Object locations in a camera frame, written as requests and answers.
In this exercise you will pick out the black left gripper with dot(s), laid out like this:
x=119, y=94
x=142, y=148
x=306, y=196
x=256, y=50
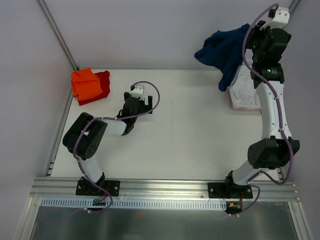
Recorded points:
x=138, y=102

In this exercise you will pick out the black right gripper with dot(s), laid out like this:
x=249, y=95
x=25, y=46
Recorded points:
x=260, y=28

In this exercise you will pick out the blue printed t shirt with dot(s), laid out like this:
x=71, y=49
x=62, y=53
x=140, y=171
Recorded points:
x=223, y=50

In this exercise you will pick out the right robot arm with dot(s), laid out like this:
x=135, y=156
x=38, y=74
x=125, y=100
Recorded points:
x=276, y=147

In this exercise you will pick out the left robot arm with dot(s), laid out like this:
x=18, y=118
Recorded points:
x=85, y=135

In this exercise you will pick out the red folded t shirt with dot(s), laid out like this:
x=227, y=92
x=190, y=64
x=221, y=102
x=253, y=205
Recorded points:
x=105, y=85

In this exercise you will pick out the white t shirt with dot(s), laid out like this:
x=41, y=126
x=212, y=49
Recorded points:
x=245, y=92

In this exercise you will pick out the orange folded t shirt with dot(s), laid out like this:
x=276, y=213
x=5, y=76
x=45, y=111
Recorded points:
x=78, y=78

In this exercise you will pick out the white plastic basket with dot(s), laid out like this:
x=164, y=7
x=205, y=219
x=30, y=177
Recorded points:
x=243, y=100

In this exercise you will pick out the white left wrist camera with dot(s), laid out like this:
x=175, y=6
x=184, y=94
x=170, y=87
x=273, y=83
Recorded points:
x=137, y=91

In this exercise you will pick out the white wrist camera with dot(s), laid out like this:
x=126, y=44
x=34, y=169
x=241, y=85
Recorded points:
x=137, y=91
x=279, y=18

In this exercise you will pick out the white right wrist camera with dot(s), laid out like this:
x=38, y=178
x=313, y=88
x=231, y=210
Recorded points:
x=279, y=18

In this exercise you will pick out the right aluminium corner post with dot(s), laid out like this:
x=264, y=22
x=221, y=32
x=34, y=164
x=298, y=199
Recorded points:
x=293, y=5

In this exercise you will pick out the aluminium corner post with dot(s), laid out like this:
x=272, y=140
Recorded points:
x=293, y=5
x=57, y=33

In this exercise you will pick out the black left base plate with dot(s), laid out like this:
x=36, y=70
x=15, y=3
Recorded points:
x=85, y=188

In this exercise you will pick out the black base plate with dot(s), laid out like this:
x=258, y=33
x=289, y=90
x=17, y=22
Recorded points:
x=220, y=190
x=85, y=188

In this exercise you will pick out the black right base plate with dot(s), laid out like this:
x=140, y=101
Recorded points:
x=220, y=190

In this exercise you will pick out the white slotted cable duct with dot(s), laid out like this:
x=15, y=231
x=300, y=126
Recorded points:
x=157, y=204

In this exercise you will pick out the aluminium front rail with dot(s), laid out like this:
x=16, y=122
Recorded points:
x=161, y=189

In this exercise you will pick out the left aluminium corner post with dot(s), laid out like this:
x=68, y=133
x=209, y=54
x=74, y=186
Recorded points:
x=57, y=33

